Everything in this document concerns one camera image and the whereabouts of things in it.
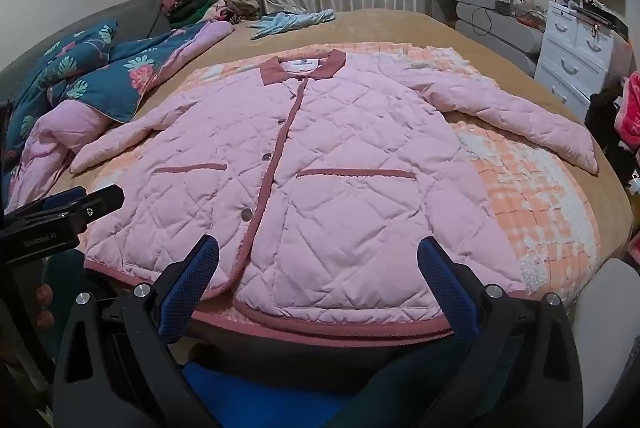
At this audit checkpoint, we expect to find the grey pillow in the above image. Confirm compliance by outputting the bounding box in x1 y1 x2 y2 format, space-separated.
112 0 172 43

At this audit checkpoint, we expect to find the pile of clothes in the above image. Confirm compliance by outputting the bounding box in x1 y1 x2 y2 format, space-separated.
167 0 263 26

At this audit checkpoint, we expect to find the black cable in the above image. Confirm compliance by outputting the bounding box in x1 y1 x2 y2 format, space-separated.
471 6 495 44

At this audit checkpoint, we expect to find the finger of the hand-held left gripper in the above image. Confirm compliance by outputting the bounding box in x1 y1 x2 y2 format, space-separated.
50 185 125 229
15 186 87 221

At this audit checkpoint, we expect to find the black set-top box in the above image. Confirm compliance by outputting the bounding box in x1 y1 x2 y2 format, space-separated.
564 0 629 34

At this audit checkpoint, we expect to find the person's leg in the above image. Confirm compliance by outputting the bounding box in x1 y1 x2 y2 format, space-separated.
345 343 481 428
42 250 119 309

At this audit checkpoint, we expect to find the orange plaid blanket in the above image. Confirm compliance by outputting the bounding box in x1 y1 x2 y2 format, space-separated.
82 42 603 350

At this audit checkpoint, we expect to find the teal floral quilt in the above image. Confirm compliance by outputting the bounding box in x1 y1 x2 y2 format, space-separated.
0 20 236 213

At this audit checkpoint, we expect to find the pink quilted jacket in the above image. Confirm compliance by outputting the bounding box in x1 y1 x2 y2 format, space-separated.
70 49 600 342

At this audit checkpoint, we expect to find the light blue garment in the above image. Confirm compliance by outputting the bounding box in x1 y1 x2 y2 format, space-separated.
249 9 337 40

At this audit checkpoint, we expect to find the dark clothes heap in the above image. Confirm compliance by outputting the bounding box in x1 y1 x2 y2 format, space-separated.
585 88 632 189

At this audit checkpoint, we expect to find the person's left leg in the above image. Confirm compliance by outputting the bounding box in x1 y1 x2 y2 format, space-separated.
42 250 119 309

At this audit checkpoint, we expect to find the pink printed cloth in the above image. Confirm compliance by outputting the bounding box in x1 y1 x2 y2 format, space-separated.
615 72 640 149

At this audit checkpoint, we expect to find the person's left hand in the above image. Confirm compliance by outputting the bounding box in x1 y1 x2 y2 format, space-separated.
34 282 57 330

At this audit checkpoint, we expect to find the person's right leg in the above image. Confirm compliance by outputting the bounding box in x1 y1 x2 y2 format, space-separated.
345 343 481 428

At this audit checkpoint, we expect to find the tan bed sheet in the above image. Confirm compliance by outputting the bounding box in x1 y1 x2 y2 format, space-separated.
47 8 636 269

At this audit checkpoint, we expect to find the white drawer cabinet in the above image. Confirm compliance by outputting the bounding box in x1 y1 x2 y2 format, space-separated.
535 0 628 121

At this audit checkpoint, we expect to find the grey curved desk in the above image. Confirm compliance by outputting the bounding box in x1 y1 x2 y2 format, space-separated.
431 0 546 68

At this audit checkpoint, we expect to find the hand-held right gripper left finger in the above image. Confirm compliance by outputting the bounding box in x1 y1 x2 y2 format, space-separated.
52 234 221 428

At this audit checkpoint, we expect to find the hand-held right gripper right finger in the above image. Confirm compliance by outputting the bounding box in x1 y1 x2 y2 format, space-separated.
417 236 586 428

